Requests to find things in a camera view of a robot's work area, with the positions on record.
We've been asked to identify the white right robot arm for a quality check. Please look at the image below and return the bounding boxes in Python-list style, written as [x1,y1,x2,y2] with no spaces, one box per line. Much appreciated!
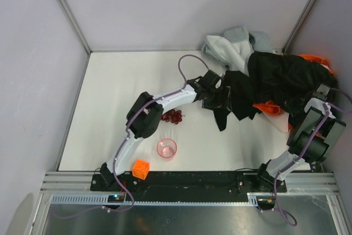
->
[255,84,346,192]

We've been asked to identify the slotted cable duct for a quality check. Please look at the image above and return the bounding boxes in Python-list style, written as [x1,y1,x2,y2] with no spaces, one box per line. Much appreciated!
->
[51,193,274,206]

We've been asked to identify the pink clear plastic cup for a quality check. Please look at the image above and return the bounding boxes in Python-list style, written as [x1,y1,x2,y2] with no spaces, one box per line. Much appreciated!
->
[156,138,177,159]

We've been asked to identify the orange cloth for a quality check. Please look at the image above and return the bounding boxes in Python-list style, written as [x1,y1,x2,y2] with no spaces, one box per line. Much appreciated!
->
[249,52,337,133]

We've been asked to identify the right aluminium frame post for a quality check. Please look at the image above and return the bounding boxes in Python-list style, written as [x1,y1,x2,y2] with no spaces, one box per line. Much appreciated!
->
[282,0,318,54]

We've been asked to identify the aluminium frame post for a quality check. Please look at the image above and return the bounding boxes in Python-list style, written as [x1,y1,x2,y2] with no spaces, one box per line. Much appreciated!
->
[282,0,318,54]
[56,0,92,55]

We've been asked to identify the left aluminium frame post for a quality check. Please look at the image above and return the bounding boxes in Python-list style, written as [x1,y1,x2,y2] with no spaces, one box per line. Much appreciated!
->
[56,0,92,55]

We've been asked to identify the grey white cloth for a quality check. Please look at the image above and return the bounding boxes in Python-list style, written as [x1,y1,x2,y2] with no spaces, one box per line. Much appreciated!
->
[201,27,274,75]

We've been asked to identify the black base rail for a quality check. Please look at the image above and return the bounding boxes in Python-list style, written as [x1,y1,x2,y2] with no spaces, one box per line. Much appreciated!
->
[90,170,287,203]

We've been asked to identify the red grape bunch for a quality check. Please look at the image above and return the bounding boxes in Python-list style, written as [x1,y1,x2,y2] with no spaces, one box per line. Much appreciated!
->
[161,108,184,125]

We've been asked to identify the orange fabric cube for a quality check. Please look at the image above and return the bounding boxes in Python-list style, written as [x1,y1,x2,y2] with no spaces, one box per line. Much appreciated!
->
[132,159,150,180]

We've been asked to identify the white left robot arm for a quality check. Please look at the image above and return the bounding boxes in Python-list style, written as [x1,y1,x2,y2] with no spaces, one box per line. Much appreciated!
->
[100,70,231,187]

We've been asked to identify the black cloth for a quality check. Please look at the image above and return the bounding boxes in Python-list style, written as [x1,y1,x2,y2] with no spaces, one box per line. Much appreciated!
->
[213,52,338,132]

